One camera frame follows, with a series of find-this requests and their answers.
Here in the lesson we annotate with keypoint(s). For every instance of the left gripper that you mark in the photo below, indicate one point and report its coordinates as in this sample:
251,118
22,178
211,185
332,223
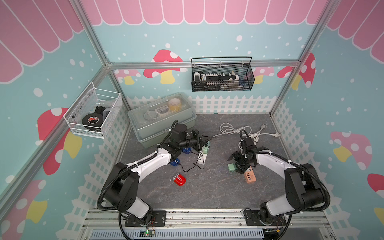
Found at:
199,139

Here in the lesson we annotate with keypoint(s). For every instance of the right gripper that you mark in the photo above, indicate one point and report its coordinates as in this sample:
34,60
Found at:
240,169

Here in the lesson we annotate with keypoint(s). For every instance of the white power strip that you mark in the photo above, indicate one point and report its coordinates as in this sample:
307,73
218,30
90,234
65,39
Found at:
202,157

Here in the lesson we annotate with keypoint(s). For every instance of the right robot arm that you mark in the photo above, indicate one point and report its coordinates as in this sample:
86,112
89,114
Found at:
304,191

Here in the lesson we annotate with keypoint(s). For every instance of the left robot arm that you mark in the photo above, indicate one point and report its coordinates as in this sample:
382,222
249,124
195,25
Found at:
121,187

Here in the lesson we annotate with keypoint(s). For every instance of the orange power strip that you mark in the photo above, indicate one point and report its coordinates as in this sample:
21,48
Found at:
250,175

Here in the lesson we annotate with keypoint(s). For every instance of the clear plastic storage box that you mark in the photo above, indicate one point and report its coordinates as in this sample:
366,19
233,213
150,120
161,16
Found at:
151,122

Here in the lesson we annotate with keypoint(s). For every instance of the black socket bit holder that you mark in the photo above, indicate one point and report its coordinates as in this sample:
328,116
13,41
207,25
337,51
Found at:
210,80

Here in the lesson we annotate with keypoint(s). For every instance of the black tape roll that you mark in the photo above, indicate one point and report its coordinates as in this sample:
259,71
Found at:
93,121

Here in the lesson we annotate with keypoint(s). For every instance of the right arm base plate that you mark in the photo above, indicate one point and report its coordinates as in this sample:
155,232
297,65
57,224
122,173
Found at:
256,217

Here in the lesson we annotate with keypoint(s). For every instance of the black wire mesh basket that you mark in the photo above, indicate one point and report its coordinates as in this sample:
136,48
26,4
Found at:
239,65

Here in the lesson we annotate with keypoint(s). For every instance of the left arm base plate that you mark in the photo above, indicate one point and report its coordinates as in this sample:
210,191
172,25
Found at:
151,219

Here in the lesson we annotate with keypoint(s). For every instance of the white wire wall basket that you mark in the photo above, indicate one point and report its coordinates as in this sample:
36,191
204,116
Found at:
93,100

